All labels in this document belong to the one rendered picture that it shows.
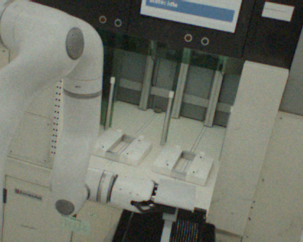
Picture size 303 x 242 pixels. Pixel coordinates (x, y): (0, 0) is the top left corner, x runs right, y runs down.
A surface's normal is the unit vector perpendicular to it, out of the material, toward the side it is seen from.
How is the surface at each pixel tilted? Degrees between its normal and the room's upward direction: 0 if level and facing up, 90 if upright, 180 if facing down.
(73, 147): 50
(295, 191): 90
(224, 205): 90
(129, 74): 90
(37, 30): 60
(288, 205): 90
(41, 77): 121
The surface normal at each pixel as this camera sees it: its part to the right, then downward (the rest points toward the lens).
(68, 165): -0.04, -0.20
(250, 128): -0.28, 0.30
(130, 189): 0.14, -0.88
